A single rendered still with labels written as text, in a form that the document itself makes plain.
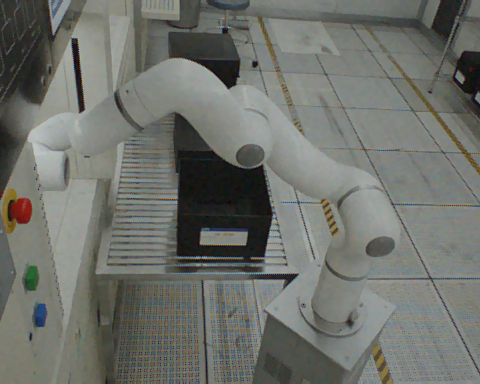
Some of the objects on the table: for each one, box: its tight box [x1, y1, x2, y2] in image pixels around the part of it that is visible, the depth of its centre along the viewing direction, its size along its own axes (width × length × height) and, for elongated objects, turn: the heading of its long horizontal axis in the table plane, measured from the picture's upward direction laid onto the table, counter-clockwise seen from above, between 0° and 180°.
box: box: [168, 32, 240, 89], centre depth 221 cm, size 29×29×25 cm
